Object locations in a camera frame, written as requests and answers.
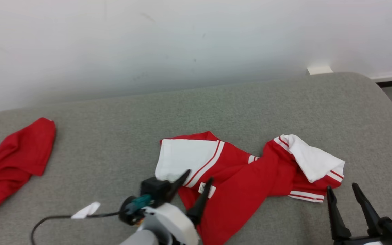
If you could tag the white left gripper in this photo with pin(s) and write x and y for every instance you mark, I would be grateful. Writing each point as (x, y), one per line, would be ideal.
(174, 221)

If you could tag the red and white basketball jersey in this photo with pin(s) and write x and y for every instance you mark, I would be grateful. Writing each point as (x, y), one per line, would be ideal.
(250, 190)

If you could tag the plain red garment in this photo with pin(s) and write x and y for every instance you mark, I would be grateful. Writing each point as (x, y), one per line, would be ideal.
(19, 153)

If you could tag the grey fabric sofa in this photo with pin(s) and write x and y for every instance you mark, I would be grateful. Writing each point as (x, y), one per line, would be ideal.
(216, 109)

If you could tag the small white block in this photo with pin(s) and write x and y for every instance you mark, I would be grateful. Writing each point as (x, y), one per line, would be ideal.
(319, 70)

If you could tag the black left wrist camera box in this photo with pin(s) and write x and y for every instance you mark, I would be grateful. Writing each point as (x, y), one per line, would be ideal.
(153, 189)

